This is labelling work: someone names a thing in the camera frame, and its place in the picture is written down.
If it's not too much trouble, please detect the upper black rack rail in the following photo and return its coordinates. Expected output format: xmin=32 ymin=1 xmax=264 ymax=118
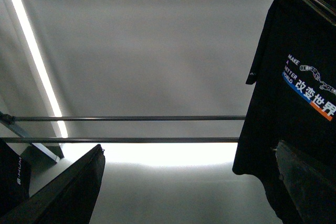
xmin=1 ymin=114 xmax=245 ymax=124

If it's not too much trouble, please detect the black garment with white logo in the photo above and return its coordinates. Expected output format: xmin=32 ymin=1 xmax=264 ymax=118
xmin=1 ymin=140 xmax=31 ymax=216

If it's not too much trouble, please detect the grey metal rack bracket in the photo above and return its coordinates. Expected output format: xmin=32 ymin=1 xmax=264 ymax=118
xmin=1 ymin=112 xmax=62 ymax=164

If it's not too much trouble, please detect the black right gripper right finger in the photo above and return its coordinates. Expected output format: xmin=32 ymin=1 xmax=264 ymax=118
xmin=276 ymin=141 xmax=335 ymax=223

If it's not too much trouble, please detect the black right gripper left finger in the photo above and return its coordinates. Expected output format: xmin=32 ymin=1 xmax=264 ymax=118
xmin=1 ymin=144 xmax=106 ymax=223

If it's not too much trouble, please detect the black printed hanging t-shirt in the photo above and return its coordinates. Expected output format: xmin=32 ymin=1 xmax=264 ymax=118
xmin=233 ymin=0 xmax=335 ymax=223

